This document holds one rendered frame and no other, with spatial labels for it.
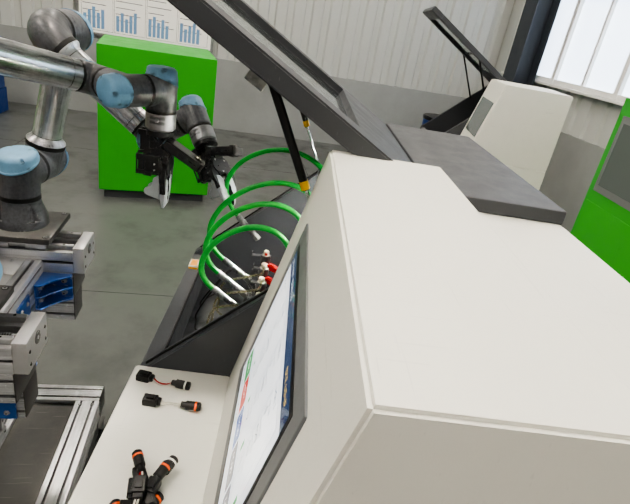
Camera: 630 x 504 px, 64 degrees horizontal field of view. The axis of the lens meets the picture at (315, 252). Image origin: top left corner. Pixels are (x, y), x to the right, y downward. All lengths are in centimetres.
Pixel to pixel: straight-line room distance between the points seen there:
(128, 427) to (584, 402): 88
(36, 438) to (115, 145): 304
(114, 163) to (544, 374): 454
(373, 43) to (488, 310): 766
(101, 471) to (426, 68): 777
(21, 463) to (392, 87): 714
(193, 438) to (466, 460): 77
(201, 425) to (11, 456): 117
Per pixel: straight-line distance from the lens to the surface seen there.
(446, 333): 45
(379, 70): 812
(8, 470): 215
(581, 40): 719
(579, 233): 423
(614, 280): 94
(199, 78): 464
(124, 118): 155
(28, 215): 177
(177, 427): 112
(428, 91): 845
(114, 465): 106
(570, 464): 42
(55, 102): 178
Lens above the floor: 177
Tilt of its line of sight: 25 degrees down
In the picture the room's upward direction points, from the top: 10 degrees clockwise
